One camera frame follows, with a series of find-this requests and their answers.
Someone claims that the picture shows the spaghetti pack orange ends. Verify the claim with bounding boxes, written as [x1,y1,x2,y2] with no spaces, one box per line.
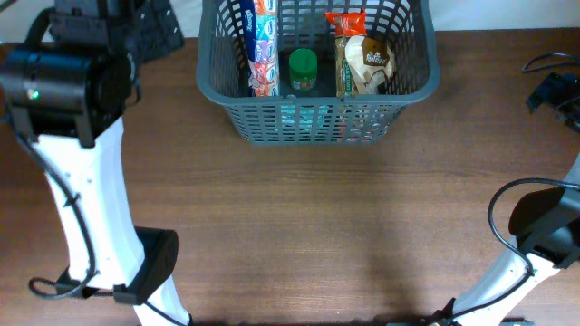
[324,10,377,142]

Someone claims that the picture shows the Kleenex tissue multipack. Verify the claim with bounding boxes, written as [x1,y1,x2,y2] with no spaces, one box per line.
[239,0,280,97]

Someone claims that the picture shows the green lid spice jar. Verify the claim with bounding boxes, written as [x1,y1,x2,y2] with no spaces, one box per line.
[288,48,318,91]

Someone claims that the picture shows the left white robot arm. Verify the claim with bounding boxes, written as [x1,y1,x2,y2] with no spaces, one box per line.
[1,0,192,325]

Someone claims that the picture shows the grey plastic lattice basket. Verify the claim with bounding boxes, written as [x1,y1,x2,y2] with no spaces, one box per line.
[197,0,440,145]

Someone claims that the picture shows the brown white snack bag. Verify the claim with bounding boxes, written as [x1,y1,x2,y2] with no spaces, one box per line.
[345,35,395,95]

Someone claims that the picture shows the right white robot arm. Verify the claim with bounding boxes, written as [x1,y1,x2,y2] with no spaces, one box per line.
[424,160,579,325]

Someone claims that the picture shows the small teal tissue packet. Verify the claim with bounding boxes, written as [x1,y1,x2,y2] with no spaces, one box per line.
[280,106,328,133]

